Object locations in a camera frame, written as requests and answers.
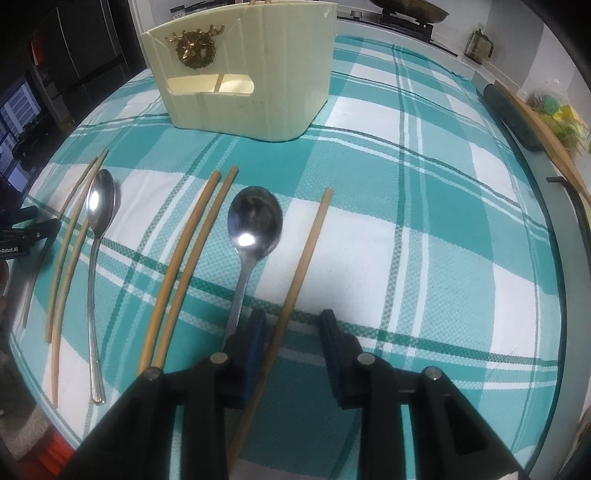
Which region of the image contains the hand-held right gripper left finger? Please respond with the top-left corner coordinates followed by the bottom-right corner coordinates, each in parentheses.
top-left (60, 308), bottom-right (269, 480)

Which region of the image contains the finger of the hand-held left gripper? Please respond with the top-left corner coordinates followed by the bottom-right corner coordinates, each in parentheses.
top-left (18, 218), bottom-right (62, 243)
top-left (0, 206), bottom-right (39, 227)

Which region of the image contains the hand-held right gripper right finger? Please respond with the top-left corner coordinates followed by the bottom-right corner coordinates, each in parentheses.
top-left (320, 309), bottom-right (532, 480)

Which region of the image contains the wooden chopstick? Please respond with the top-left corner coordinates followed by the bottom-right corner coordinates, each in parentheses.
top-left (140, 170), bottom-right (222, 371)
top-left (45, 148), bottom-right (110, 344)
top-left (51, 215), bottom-right (93, 409)
top-left (227, 187), bottom-right (334, 469)
top-left (153, 166), bottom-right (239, 370)
top-left (213, 0), bottom-right (256, 94)
top-left (21, 156), bottom-right (101, 329)

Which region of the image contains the silver metal spoon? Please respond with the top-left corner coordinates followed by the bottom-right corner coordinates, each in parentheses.
top-left (224, 185), bottom-right (284, 340)
top-left (85, 168), bottom-right (117, 407)

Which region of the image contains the cream utensil holder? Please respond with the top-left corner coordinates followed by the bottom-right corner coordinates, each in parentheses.
top-left (141, 0), bottom-right (338, 144)

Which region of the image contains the teal checked tablecloth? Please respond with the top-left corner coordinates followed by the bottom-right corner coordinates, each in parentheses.
top-left (9, 32), bottom-right (566, 478)

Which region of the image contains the dark tall cabinet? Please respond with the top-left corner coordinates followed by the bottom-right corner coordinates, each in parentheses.
top-left (28, 0), bottom-right (148, 125)

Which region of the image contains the wooden cutting board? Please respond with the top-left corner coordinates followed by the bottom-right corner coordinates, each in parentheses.
top-left (494, 80), bottom-right (591, 206)

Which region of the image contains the black gas stove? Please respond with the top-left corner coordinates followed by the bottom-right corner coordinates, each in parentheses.
top-left (337, 9), bottom-right (460, 58)

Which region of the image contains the clear plastic bag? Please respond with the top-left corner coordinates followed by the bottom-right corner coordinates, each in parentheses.
top-left (531, 78), bottom-right (591, 153)

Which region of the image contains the dark frying pan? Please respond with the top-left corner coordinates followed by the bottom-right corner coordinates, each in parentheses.
top-left (369, 0), bottom-right (451, 21)

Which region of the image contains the glass jar with handle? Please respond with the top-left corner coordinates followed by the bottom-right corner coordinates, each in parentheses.
top-left (466, 28), bottom-right (496, 63)

